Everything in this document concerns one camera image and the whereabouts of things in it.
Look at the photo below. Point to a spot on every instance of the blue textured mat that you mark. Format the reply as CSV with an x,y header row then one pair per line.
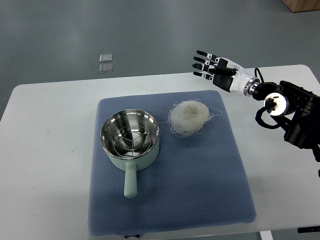
x,y
196,181

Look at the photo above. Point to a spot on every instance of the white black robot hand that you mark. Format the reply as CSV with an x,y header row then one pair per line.
x,y
224,73

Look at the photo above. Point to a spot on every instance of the black bar under table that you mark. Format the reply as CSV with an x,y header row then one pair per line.
x,y
309,229

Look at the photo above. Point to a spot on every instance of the white table leg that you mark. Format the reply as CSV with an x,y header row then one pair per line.
x,y
266,235

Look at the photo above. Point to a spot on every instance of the wooden box corner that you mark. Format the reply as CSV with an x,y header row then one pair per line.
x,y
297,6

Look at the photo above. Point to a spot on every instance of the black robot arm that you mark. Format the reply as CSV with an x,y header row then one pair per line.
x,y
292,108

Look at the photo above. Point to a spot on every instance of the white vermicelli bundle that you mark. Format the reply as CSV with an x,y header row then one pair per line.
x,y
189,117

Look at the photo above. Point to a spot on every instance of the upper floor plate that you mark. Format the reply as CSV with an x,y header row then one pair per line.
x,y
106,57

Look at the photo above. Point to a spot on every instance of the mint green steel pot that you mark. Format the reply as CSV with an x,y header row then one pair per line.
x,y
132,119

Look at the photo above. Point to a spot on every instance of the wire steamer rack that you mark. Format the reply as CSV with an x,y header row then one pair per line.
x,y
131,143

